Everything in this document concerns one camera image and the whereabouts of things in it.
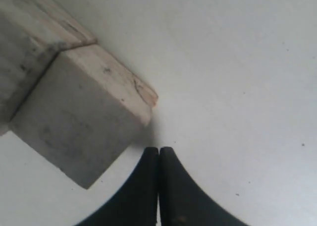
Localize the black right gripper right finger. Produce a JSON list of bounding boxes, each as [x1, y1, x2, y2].
[[158, 147, 245, 226]]

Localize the medium wooden cube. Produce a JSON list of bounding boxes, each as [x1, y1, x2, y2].
[[0, 0, 97, 134]]

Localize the smallest wooden cube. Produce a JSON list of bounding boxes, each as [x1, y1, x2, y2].
[[10, 44, 158, 189]]

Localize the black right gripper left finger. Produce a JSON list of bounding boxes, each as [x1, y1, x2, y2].
[[78, 147, 159, 226]]

